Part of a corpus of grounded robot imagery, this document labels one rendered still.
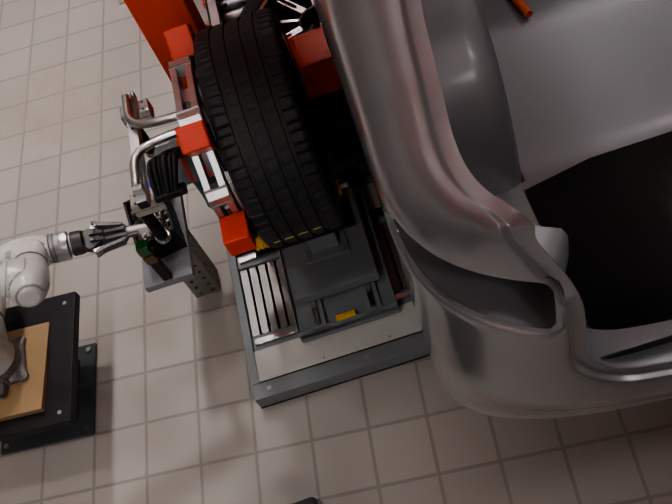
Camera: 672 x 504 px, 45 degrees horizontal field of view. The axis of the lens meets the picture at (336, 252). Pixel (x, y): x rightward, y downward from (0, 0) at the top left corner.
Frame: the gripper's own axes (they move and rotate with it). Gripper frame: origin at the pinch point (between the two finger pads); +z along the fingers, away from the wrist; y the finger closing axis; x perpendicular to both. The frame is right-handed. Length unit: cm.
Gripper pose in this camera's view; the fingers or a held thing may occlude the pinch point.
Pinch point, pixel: (137, 229)
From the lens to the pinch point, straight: 255.9
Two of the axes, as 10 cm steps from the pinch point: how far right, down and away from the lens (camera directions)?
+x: -0.4, 5.9, 8.1
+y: -3.1, -7.8, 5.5
